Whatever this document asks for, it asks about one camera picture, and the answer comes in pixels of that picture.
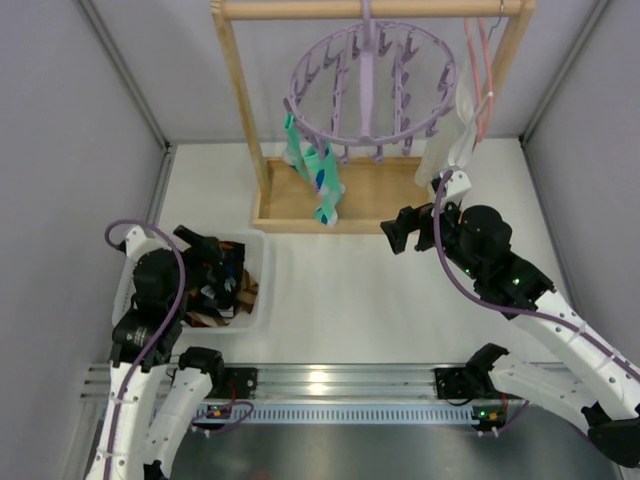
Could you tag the wooden clothes rack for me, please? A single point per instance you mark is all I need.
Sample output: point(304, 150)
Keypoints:
point(375, 192)

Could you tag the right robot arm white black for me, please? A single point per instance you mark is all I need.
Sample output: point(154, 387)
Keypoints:
point(601, 399)

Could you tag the purple round clip hanger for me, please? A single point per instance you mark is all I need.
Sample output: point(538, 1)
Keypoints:
point(375, 84)

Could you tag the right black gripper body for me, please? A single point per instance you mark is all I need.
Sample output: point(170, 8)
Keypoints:
point(422, 228)

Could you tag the white hanging cloth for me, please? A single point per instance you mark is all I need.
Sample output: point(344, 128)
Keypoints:
point(456, 131)

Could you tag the aluminium rail frame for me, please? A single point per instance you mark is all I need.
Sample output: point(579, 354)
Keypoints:
point(352, 395)

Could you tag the pink clothes hanger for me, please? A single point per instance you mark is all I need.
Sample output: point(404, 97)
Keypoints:
point(484, 87)

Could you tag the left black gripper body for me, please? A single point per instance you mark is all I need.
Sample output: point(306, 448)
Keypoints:
point(203, 262)

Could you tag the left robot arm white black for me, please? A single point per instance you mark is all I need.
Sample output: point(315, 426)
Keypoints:
point(140, 440)

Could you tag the brown tan striped sock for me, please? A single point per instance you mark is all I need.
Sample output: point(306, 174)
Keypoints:
point(200, 320)

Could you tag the brown tan argyle sock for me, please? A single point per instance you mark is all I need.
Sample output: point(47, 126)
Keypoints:
point(247, 294)

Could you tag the black blue sock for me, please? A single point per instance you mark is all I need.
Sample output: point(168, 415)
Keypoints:
point(233, 264)

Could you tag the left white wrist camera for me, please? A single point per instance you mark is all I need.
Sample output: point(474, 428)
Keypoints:
point(137, 243)

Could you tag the mint green sock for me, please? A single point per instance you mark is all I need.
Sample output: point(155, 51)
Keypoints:
point(292, 155)
point(323, 172)

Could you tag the white plastic basket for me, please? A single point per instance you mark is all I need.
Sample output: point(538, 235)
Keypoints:
point(259, 262)

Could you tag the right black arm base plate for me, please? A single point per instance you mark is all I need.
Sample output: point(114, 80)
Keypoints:
point(462, 383)

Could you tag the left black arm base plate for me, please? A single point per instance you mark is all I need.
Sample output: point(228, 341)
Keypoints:
point(239, 383)

